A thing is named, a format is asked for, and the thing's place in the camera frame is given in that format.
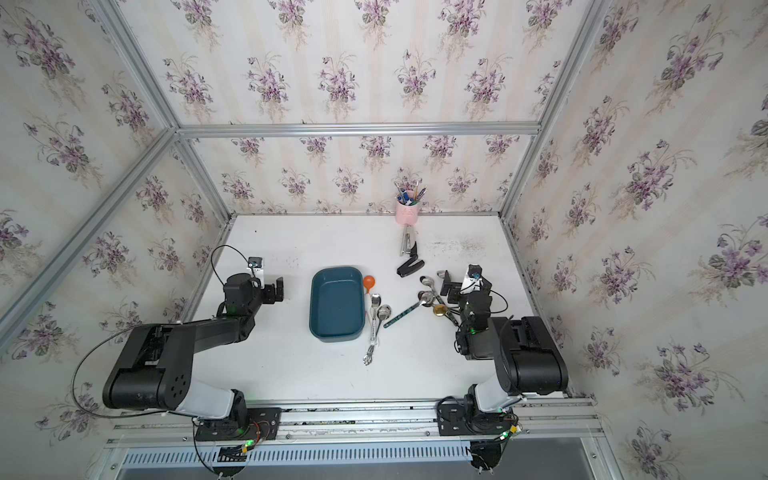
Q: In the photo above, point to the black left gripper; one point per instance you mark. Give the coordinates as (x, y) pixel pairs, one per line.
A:
(269, 291)

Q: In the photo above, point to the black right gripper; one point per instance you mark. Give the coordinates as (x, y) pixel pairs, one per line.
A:
(456, 289)

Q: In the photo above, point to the gold spoon green handle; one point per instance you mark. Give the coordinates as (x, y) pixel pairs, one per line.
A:
(440, 310)

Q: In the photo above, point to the silver spoon teal handle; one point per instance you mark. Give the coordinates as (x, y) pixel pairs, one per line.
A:
(425, 298)

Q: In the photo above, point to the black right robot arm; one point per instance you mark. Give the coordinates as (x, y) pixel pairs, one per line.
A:
(527, 362)

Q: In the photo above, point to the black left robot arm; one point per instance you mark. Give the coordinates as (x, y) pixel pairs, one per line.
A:
(154, 369)

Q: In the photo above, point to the teal plastic storage box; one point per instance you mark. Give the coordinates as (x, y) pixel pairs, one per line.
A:
(337, 304)

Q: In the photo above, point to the small silver spoon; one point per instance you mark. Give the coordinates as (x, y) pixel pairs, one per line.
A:
(375, 303)

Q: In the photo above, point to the large silver spoon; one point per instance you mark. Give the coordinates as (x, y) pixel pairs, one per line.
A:
(382, 314)

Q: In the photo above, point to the orange plastic spoon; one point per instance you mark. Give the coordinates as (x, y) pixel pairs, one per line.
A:
(368, 283)

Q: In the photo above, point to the black stapler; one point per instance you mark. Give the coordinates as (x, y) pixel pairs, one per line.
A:
(412, 264)

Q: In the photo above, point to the pink pen holder cup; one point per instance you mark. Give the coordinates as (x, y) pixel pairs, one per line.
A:
(406, 214)

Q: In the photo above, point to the pens in cup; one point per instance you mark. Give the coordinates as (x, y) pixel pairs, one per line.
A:
(407, 197)

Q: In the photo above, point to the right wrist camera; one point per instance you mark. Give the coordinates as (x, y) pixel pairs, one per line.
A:
(474, 273)

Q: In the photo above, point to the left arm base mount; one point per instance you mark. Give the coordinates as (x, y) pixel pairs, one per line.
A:
(258, 424)

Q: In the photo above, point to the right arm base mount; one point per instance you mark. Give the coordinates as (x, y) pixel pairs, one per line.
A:
(461, 417)

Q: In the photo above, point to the white slotted cable duct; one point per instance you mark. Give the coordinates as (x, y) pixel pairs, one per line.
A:
(298, 455)

